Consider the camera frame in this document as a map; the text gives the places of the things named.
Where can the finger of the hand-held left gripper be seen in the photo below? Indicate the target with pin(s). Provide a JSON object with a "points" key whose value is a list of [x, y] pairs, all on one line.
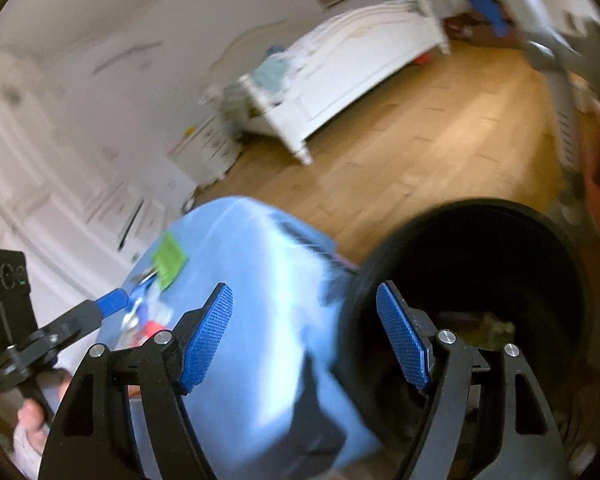
{"points": [[112, 301]]}

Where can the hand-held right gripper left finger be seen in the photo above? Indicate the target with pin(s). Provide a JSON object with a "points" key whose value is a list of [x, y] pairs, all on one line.
{"points": [[205, 340]]}

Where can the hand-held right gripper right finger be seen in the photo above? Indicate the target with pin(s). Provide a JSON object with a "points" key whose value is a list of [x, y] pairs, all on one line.
{"points": [[405, 340]]}

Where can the black trash bin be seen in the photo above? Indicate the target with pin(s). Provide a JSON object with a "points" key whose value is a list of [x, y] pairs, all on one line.
{"points": [[480, 260]]}

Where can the person's left hand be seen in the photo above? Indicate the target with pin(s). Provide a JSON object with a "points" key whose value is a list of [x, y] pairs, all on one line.
{"points": [[32, 417]]}

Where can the blue tablecloth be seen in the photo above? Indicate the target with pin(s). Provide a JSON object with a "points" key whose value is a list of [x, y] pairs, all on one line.
{"points": [[260, 335]]}

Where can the green packet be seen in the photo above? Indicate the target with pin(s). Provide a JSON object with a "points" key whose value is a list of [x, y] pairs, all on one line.
{"points": [[170, 260]]}

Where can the white wardrobe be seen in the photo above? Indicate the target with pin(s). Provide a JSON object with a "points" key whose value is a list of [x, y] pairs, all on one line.
{"points": [[40, 185]]}

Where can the white nightstand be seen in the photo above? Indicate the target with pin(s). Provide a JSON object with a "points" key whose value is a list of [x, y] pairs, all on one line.
{"points": [[205, 145]]}

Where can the white bed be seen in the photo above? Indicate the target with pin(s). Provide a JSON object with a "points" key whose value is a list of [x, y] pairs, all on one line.
{"points": [[355, 75]]}

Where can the light blue bedding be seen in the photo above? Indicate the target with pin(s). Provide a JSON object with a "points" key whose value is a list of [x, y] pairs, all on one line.
{"points": [[272, 72]]}

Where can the orange ball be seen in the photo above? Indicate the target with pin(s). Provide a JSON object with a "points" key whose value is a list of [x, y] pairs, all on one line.
{"points": [[422, 59]]}

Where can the brown box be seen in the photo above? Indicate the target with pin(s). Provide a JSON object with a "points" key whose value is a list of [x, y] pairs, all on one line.
{"points": [[462, 27]]}

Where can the blue hanging cloth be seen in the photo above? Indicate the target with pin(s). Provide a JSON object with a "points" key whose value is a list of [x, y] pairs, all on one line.
{"points": [[490, 5]]}

